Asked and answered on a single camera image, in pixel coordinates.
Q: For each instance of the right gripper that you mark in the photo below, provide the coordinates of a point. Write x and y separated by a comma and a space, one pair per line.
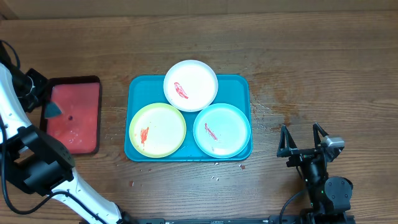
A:
288, 148

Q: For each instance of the light blue plate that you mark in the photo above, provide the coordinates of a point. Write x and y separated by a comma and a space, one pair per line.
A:
221, 131

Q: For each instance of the dark green sponge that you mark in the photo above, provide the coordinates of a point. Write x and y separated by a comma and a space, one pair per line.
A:
51, 110

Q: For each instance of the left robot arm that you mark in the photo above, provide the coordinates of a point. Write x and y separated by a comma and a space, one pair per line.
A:
35, 162

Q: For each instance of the white plate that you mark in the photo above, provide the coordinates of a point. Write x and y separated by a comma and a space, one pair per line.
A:
190, 85

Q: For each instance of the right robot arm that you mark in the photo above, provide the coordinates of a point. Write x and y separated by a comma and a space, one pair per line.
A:
329, 196

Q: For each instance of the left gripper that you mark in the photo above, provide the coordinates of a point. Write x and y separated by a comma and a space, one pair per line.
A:
30, 104

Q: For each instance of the teal plastic tray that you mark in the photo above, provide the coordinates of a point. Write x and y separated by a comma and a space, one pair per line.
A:
147, 89

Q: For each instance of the red tray with dark rim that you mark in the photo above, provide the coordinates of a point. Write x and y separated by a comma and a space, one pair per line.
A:
78, 125

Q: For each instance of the yellow-green plate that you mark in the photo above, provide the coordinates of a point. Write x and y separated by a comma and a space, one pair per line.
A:
157, 130

